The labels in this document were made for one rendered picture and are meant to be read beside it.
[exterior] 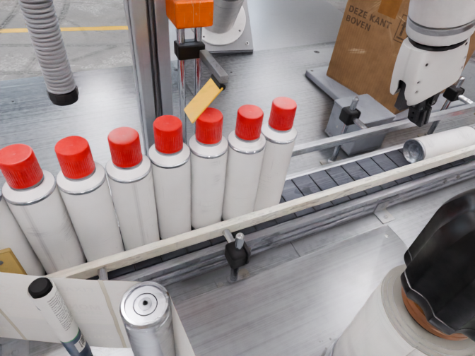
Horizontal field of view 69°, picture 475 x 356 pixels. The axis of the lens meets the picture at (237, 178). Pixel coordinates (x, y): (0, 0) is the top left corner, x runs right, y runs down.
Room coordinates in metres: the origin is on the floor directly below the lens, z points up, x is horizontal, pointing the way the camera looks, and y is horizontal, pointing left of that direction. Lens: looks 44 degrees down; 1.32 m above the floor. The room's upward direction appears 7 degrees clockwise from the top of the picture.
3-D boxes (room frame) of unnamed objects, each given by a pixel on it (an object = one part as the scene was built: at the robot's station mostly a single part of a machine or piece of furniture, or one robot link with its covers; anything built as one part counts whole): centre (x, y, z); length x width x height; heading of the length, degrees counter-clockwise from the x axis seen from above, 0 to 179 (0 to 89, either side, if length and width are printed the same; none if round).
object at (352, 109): (0.58, -0.22, 0.91); 0.07 x 0.03 x 0.16; 30
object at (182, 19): (0.39, 0.06, 1.05); 0.10 x 0.04 x 0.33; 30
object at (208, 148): (0.35, 0.04, 0.98); 0.05 x 0.05 x 0.20
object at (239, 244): (0.28, -0.01, 0.89); 0.03 x 0.03 x 0.12; 30
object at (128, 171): (0.29, 0.13, 0.98); 0.05 x 0.05 x 0.20
